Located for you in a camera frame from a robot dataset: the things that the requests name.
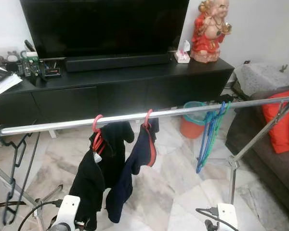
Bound navy blue knit garment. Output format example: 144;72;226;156
106;118;160;224

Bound green plastic hanger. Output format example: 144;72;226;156
202;100;231;162

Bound blue plastic hanger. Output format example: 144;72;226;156
196;101;228;174

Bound red cushion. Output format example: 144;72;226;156
262;88;289;154

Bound side table lace cloth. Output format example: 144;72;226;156
234;63;289;97

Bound dark grey fabric sofa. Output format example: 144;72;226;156
225;88;289;198

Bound orange bin green liner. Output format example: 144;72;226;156
179;101;209;140

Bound red laughing Buddha statue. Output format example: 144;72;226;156
190;0;232;64

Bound white tissue pack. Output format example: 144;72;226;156
174;39;191;64

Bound black television console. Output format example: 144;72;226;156
0;57;235;129

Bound black soundbar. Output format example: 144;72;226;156
65;53;172;73

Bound black shirt green logo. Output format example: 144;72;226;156
69;121;135;231

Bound black flat screen television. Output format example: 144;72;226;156
20;0;190;59

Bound black box red display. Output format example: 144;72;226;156
41;60;63;79

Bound small grey figurine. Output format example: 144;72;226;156
5;50;21;64

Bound white papers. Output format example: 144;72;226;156
0;62;23;98

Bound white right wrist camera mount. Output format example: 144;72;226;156
217;203;239;231

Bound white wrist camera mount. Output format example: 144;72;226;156
217;203;239;231
50;195;82;231

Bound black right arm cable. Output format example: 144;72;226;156
196;206;239;231

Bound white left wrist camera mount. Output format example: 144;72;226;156
50;195;82;231

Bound black wire hanger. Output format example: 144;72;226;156
0;124;40;226

